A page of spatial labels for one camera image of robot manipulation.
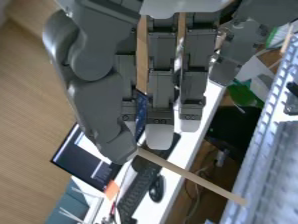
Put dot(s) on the wooden chopstick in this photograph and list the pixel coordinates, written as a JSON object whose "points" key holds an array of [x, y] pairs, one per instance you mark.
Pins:
{"points": [[191, 175]]}

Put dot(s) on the long white desk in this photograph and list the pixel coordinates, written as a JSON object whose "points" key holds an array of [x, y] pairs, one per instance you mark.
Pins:
{"points": [[195, 143]]}

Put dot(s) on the black mouse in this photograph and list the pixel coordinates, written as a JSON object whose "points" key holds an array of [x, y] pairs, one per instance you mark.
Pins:
{"points": [[156, 188]]}

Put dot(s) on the orange sticky note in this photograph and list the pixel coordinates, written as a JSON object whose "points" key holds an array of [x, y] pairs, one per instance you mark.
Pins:
{"points": [[111, 190]]}

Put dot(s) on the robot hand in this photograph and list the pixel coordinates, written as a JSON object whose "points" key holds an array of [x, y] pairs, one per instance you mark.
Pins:
{"points": [[98, 100]]}

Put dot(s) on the black keyboard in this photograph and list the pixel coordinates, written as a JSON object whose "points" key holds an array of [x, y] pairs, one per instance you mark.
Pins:
{"points": [[138, 190]]}

